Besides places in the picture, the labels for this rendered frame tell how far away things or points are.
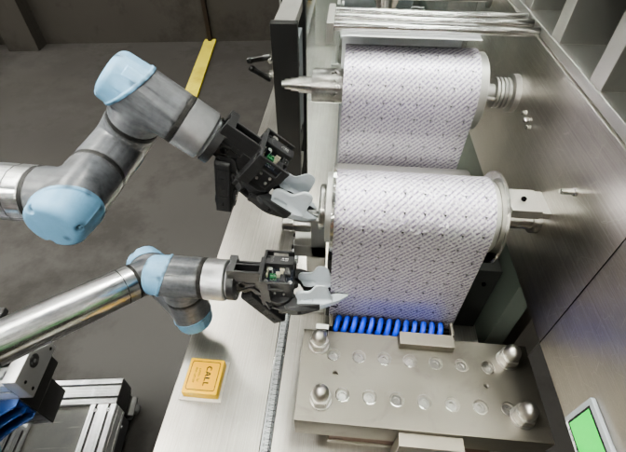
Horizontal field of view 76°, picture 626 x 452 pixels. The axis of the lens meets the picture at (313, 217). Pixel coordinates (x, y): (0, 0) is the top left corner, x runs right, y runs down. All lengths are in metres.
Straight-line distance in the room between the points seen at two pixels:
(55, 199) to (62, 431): 1.32
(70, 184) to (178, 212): 2.03
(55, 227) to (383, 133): 0.55
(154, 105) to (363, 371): 0.53
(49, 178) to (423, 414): 0.63
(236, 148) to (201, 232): 1.83
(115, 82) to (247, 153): 0.19
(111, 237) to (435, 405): 2.14
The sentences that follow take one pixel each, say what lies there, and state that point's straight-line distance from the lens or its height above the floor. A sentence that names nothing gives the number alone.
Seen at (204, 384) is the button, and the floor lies 0.92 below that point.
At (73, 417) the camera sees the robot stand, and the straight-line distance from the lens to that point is 1.79.
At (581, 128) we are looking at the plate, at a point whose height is 1.41.
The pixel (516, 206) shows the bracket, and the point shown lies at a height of 1.29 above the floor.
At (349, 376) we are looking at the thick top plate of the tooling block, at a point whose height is 1.03.
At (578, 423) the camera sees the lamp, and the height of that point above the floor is 1.18.
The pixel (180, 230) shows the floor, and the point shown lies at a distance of 2.45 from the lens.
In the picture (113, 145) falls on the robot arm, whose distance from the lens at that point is 0.62.
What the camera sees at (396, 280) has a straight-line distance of 0.70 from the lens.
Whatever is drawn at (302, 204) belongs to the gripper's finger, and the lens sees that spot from 0.63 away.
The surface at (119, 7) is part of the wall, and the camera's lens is 4.92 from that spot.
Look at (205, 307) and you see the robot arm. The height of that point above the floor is 1.03.
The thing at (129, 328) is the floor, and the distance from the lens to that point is 2.14.
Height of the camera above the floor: 1.70
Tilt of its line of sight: 45 degrees down
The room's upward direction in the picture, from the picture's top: straight up
